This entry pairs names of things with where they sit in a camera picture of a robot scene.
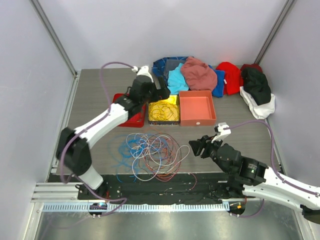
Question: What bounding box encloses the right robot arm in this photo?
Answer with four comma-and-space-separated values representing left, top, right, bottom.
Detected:
188, 135, 320, 224

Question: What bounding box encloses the black cloth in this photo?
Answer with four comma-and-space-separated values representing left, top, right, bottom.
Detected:
241, 67, 271, 106

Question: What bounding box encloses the dusty pink cloth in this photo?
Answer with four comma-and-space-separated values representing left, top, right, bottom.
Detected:
180, 56, 218, 92

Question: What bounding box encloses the red plastic box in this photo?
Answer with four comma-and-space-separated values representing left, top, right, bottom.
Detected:
112, 93, 146, 128

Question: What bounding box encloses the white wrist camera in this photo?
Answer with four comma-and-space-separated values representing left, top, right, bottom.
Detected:
131, 65, 154, 83
211, 122, 231, 143

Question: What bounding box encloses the red cable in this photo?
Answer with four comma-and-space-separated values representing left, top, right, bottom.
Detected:
149, 129, 178, 181

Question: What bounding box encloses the pink cable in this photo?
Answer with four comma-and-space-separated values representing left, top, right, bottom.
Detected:
139, 129, 198, 192

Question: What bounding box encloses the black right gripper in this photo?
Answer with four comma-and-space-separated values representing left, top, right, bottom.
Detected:
188, 133, 231, 175

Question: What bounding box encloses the dark red cloth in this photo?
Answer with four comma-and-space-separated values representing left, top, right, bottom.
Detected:
240, 63, 263, 73

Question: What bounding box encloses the gold metal tin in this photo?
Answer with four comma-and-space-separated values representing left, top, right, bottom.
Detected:
147, 95, 181, 126

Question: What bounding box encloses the grey cloth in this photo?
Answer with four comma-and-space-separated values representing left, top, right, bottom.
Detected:
163, 59, 186, 79

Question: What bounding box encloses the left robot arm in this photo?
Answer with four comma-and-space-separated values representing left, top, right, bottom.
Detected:
56, 75, 170, 200

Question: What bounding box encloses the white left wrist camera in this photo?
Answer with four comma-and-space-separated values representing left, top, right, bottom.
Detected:
131, 65, 154, 83

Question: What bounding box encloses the white slotted cable duct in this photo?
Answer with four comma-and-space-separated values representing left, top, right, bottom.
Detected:
42, 201, 230, 213

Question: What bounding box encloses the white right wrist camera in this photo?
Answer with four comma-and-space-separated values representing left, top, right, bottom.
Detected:
211, 122, 231, 143

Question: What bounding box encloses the cyan cloth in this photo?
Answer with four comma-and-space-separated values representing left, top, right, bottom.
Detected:
167, 63, 189, 95

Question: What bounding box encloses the thin yellow cable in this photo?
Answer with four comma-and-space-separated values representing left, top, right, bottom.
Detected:
149, 99, 180, 123

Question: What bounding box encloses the royal blue cloth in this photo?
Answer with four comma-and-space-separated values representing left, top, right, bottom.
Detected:
209, 65, 225, 98

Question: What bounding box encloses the brown cable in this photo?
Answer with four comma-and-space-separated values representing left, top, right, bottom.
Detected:
139, 136, 182, 175

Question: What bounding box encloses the salmon pink box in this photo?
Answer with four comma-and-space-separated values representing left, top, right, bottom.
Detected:
178, 90, 217, 127

